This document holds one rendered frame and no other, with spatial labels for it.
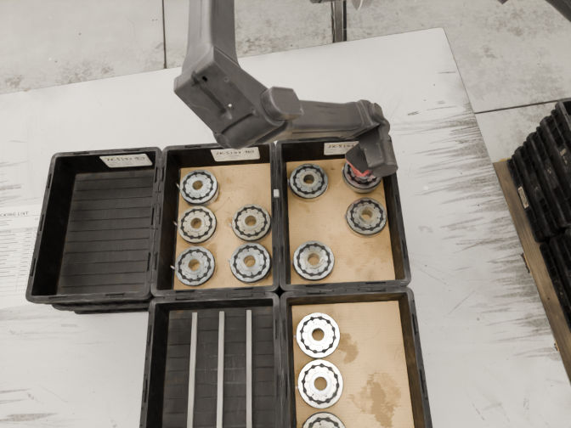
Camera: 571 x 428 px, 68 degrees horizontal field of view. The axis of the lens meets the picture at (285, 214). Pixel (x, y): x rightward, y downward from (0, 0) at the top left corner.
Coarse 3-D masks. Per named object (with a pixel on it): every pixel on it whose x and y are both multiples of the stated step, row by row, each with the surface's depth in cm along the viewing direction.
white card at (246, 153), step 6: (216, 150) 113; (222, 150) 113; (228, 150) 113; (234, 150) 113; (240, 150) 113; (246, 150) 113; (252, 150) 114; (216, 156) 116; (222, 156) 116; (228, 156) 116; (234, 156) 116; (240, 156) 116; (246, 156) 116; (252, 156) 116; (258, 156) 117
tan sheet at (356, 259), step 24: (288, 168) 119; (336, 168) 118; (288, 192) 117; (336, 192) 116; (312, 216) 114; (336, 216) 113; (336, 240) 111; (360, 240) 111; (384, 240) 110; (312, 264) 109; (336, 264) 109; (360, 264) 108; (384, 264) 108
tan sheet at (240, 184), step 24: (192, 168) 121; (216, 168) 121; (240, 168) 120; (264, 168) 120; (240, 192) 118; (264, 192) 117; (216, 216) 115; (216, 240) 113; (264, 240) 112; (192, 288) 109
